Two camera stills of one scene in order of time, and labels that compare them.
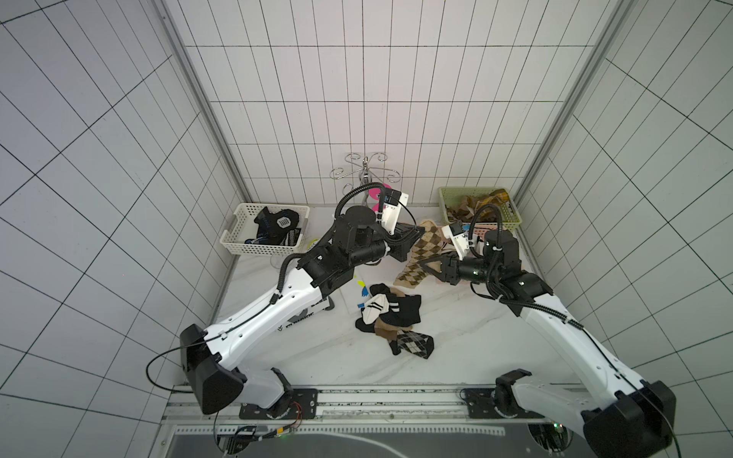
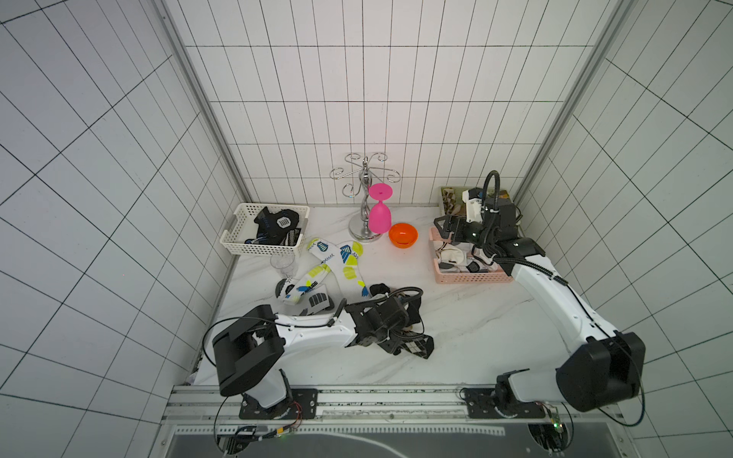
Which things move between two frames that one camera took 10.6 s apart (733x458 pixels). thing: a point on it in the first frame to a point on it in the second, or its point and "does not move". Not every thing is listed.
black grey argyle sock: x=414 y=343 does not move
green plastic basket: x=461 y=204 does not move
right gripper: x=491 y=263 to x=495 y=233
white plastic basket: x=242 y=227 does not move
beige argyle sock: x=430 y=244 to x=449 y=202
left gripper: x=404 y=239 to x=389 y=344
